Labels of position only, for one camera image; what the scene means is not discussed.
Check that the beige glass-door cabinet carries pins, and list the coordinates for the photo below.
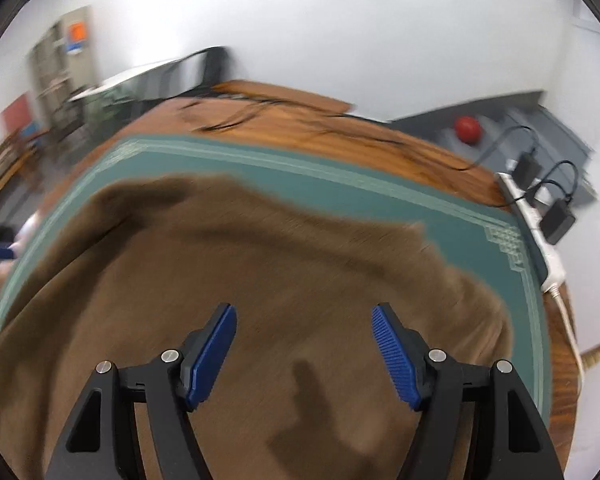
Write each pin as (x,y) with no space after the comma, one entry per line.
(50,70)

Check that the black power adapter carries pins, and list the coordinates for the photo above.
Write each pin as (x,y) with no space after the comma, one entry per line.
(527,170)
(557,222)

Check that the black chair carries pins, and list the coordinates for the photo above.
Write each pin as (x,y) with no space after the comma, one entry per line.
(215,65)

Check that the glass top table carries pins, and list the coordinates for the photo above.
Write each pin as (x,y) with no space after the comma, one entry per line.
(130,77)

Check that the white power strip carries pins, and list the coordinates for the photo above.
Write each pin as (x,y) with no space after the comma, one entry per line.
(552,260)

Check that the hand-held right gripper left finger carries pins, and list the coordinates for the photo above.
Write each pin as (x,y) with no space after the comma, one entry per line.
(212,355)

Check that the green table mat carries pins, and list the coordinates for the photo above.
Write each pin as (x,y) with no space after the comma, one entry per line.
(330,192)

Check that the orange and blue sign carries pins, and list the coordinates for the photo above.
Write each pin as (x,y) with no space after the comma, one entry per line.
(77,37)

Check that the brown fleece garment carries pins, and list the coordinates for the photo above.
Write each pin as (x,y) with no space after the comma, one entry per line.
(280,270)

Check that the red ball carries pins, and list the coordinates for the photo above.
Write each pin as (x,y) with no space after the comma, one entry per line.
(468,130)

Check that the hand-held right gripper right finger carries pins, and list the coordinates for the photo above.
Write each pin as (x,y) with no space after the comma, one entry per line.
(395,355)

